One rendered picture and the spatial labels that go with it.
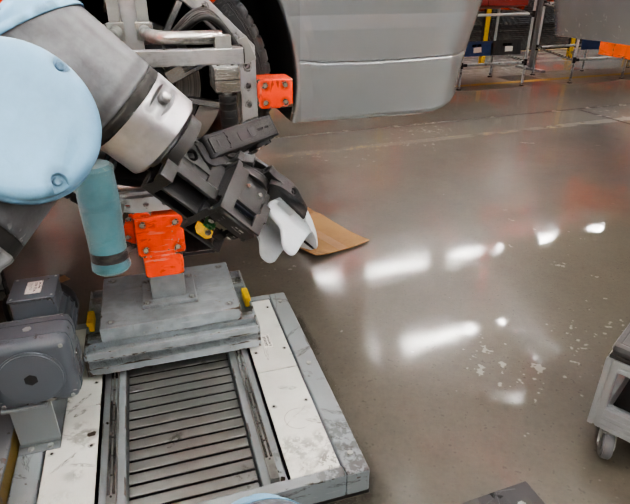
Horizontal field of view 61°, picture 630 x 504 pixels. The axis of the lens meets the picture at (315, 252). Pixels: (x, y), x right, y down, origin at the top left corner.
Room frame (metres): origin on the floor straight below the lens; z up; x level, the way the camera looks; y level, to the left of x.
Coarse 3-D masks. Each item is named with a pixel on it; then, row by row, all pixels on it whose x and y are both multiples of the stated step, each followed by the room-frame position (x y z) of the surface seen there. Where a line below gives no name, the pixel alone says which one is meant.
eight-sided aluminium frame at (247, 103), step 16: (192, 0) 1.29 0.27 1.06; (208, 0) 1.30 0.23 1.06; (224, 16) 1.31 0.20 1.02; (240, 32) 1.32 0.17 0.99; (240, 64) 1.32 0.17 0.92; (240, 80) 1.32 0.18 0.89; (240, 96) 1.32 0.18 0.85; (256, 96) 1.33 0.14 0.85; (240, 112) 1.36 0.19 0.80; (256, 112) 1.33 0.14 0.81; (128, 192) 1.28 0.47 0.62; (144, 192) 1.29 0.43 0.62; (128, 208) 1.24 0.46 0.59; (144, 208) 1.24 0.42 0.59; (160, 208) 1.25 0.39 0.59
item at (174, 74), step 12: (180, 0) 1.37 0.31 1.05; (168, 24) 1.38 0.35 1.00; (204, 24) 1.60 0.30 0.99; (168, 72) 1.37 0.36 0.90; (180, 72) 1.38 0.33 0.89; (192, 72) 1.39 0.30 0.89; (192, 96) 1.40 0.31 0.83; (216, 120) 1.59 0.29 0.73; (108, 156) 1.32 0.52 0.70; (120, 168) 1.44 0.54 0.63; (120, 180) 1.34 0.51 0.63; (132, 180) 1.37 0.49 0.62
